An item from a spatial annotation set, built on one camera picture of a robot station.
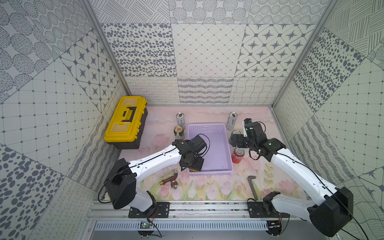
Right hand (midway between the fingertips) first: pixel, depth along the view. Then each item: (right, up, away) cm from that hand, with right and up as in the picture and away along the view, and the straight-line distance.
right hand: (240, 139), depth 81 cm
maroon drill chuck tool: (-37, -24, -1) cm, 44 cm away
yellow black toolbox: (-66, +7, +5) cm, 67 cm away
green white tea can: (-36, +3, +11) cm, 38 cm away
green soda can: (-1, +3, +12) cm, 12 cm away
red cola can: (-1, -9, +2) cm, 9 cm away
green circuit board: (-49, -40, -10) cm, 64 cm away
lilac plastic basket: (-11, -14, +10) cm, 20 cm away
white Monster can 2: (-1, +10, +17) cm, 20 cm away
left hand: (-23, -12, -2) cm, 26 cm away
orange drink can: (-26, -13, -11) cm, 31 cm away
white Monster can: (-35, +10, +16) cm, 40 cm away
